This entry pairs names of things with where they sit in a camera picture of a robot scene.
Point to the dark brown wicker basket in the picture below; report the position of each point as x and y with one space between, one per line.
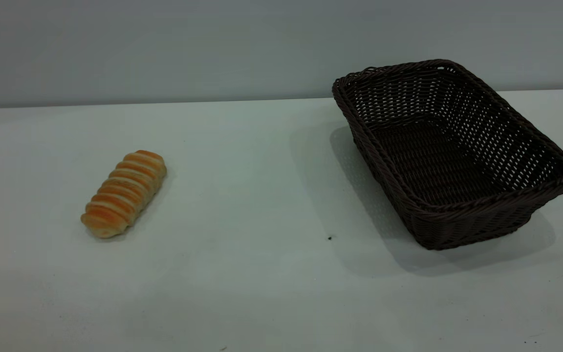
433 161

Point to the ridged golden bread roll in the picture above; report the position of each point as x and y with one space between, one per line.
124 193

